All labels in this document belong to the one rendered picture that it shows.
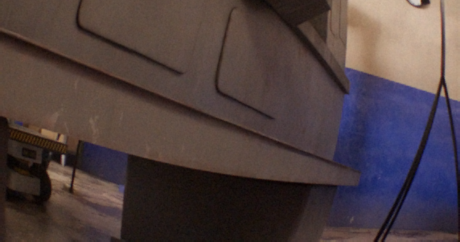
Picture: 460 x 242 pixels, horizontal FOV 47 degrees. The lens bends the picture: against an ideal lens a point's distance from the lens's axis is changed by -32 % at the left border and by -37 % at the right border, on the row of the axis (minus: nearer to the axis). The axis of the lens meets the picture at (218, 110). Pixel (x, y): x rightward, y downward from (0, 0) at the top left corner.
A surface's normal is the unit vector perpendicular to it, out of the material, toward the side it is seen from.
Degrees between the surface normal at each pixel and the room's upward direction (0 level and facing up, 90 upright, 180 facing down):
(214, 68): 90
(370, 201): 90
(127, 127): 90
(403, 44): 90
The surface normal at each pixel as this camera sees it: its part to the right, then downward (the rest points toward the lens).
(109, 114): 0.93, 0.18
